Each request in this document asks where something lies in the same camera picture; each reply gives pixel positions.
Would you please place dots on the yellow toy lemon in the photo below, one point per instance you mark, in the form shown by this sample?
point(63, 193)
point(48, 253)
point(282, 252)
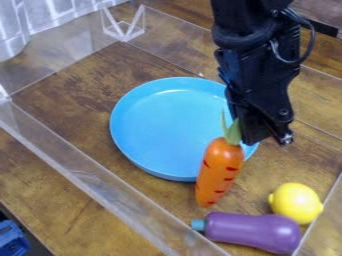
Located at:
point(296, 201)

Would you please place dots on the clear acrylic enclosure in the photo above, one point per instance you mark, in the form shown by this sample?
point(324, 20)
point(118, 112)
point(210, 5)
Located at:
point(79, 195)

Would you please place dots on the purple toy eggplant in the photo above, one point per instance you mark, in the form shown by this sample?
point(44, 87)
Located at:
point(270, 232)

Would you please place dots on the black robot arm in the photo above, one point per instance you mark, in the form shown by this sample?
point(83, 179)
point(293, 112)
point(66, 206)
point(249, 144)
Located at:
point(246, 15)

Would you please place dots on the blue plastic object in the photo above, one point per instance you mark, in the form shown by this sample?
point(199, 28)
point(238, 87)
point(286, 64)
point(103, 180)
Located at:
point(14, 242)

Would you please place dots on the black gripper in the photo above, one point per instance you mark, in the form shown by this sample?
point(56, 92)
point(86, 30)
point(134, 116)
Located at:
point(258, 65)

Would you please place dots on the white grid curtain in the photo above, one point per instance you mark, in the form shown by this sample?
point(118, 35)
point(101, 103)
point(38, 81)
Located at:
point(27, 17)

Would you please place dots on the dark baseboard strip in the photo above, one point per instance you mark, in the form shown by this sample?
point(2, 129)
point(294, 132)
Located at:
point(325, 29)

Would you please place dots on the orange toy carrot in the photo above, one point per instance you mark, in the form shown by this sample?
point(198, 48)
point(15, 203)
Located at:
point(221, 165)

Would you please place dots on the blue round tray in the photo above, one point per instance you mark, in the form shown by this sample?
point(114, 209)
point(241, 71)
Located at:
point(165, 121)

